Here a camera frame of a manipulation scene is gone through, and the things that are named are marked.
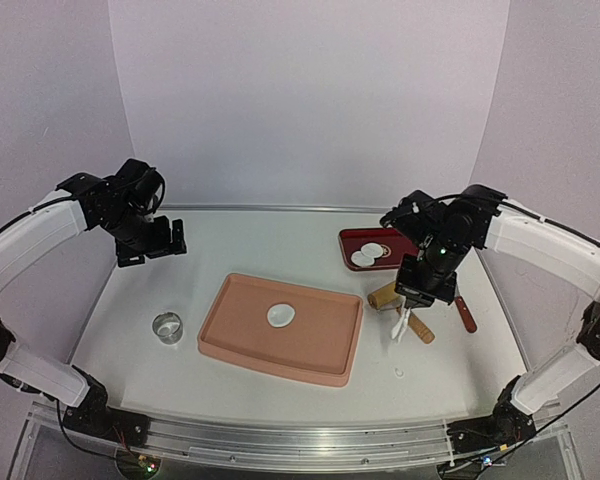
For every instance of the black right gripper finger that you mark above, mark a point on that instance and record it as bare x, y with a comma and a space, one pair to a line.
421, 302
409, 303

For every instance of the flat white dumpling wrapper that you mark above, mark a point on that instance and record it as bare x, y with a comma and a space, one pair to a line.
373, 249

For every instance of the wooden rolling pin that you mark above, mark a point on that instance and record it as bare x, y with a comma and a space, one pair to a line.
386, 298

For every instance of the white dough piece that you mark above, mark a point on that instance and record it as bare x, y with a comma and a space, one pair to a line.
401, 325

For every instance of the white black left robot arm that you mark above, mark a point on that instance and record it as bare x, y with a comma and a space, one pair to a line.
124, 205

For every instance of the pink plastic tray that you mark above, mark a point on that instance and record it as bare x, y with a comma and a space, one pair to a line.
318, 347

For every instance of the dark red square tray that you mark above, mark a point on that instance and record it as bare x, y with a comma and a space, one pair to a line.
395, 247

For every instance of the round cut dough wrapper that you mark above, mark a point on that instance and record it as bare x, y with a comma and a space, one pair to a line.
280, 315

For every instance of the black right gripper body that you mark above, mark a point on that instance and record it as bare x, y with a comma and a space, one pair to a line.
422, 292

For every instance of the metal scraper red handle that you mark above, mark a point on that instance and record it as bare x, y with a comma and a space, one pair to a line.
464, 312

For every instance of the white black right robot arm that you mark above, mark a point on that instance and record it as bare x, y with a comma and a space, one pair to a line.
549, 280

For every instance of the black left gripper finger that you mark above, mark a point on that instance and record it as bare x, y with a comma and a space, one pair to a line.
158, 252
178, 242

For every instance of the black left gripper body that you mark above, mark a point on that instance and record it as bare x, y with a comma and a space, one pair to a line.
133, 237

